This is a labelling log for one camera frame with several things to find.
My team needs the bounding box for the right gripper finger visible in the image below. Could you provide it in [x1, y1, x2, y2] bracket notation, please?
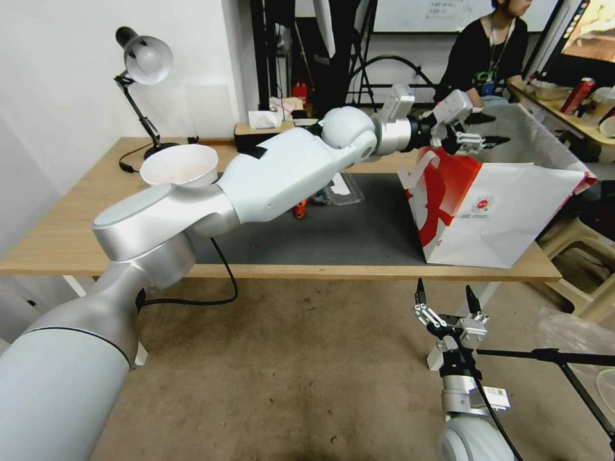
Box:
[464, 284, 490, 327]
[412, 277, 450, 337]

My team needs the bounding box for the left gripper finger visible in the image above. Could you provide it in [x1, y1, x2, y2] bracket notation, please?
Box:
[454, 130, 512, 154]
[461, 111, 496, 129]

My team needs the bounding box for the white red paper delivery bag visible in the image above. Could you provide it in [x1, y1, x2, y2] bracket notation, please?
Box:
[397, 102, 599, 270]

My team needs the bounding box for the clear disposable takeout box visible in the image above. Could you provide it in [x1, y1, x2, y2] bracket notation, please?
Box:
[293, 172, 366, 220]

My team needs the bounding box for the black box with wooden lid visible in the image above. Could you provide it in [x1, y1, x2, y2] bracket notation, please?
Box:
[234, 120, 301, 154]

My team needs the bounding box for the wooden side desk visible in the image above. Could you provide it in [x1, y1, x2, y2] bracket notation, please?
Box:
[507, 79, 615, 150]

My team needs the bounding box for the person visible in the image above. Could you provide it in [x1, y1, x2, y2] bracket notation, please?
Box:
[434, 0, 530, 109]

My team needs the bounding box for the clear food container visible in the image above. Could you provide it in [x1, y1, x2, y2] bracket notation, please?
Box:
[528, 79, 570, 102]

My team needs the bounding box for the black tripod stand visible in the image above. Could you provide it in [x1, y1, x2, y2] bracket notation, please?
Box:
[475, 346, 615, 433]

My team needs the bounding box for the red drink can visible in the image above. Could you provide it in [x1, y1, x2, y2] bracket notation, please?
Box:
[559, 76, 596, 116]

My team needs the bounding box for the beige plastic stool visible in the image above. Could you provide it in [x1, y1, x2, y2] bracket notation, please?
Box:
[536, 211, 615, 318]

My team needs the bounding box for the black table mat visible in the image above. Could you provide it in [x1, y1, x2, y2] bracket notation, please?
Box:
[194, 172, 429, 266]

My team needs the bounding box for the dark display screen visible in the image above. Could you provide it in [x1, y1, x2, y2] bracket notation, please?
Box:
[547, 0, 615, 90]

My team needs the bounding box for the white tissue pack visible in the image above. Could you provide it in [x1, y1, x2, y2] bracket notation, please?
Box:
[247, 109, 284, 131]

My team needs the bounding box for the white paper bowl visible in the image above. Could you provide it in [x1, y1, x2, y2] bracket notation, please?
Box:
[140, 143, 220, 189]

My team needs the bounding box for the white table leg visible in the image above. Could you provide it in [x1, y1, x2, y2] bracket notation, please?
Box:
[127, 336, 149, 368]
[62, 276, 91, 300]

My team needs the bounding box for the black silver desk lamp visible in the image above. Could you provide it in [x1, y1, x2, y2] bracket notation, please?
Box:
[114, 26, 183, 162]

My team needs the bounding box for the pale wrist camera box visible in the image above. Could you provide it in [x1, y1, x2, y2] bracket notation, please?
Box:
[431, 90, 474, 128]
[459, 316, 489, 343]

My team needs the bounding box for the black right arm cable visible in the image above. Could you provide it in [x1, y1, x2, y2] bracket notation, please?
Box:
[454, 331, 523, 461]

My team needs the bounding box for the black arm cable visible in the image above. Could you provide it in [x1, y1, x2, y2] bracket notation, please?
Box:
[454, 331, 523, 461]
[142, 238, 240, 308]

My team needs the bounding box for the white wall board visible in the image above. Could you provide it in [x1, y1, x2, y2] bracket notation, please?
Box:
[372, 0, 561, 35]

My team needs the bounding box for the black metal post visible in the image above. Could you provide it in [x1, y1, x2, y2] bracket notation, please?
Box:
[249, 0, 282, 111]

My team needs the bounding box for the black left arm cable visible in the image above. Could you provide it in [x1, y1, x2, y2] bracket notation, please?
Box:
[142, 238, 240, 308]

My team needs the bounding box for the black lamp cable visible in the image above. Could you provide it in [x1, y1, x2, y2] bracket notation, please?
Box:
[117, 143, 160, 175]

